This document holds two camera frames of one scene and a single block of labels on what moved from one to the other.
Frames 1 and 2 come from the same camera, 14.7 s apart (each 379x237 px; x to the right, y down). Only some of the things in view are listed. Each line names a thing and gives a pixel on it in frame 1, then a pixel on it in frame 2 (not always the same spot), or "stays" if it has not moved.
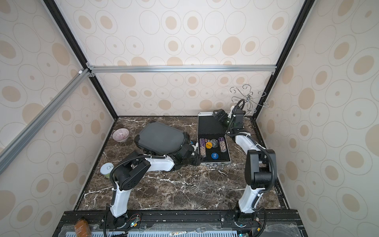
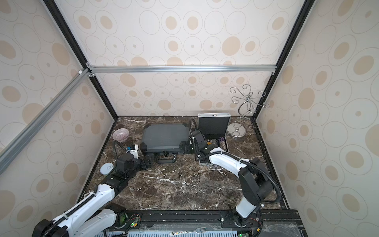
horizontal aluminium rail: (186, 70) stays
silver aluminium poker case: (212, 141) stays
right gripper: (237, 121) to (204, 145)
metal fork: (198, 230) stays
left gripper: (198, 158) to (145, 165)
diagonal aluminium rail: (9, 153) stays
